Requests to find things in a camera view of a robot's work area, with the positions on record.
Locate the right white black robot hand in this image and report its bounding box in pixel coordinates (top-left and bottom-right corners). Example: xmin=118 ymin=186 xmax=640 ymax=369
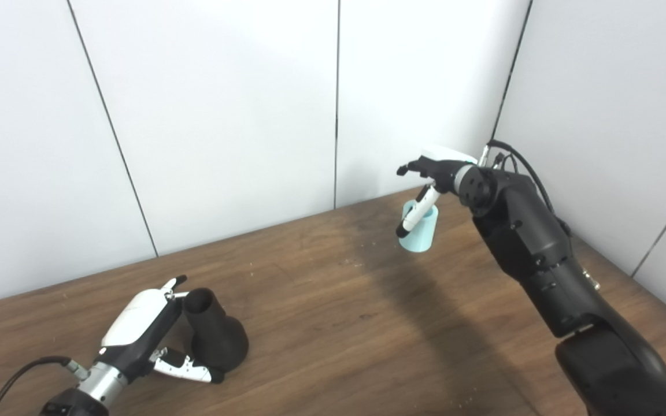
xmin=395 ymin=147 xmax=478 ymax=239

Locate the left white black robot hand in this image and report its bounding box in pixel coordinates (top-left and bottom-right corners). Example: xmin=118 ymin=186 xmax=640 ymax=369
xmin=97 ymin=275 xmax=225 ymax=385

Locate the light-blue hose piece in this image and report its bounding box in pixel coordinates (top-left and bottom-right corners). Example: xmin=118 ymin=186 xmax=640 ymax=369
xmin=398 ymin=199 xmax=439 ymax=254

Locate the black flared nozzle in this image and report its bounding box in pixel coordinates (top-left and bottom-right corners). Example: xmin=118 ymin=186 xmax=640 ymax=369
xmin=183 ymin=288 xmax=250 ymax=373

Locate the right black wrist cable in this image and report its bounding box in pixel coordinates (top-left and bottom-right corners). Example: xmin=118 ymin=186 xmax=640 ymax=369
xmin=479 ymin=139 xmax=574 ymax=237

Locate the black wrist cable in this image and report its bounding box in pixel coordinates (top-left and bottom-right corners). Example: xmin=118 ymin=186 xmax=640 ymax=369
xmin=0 ymin=356 xmax=91 ymax=416
xmin=479 ymin=139 xmax=574 ymax=237

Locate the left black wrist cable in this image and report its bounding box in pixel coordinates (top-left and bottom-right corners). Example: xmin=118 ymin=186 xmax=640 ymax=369
xmin=0 ymin=356 xmax=91 ymax=416

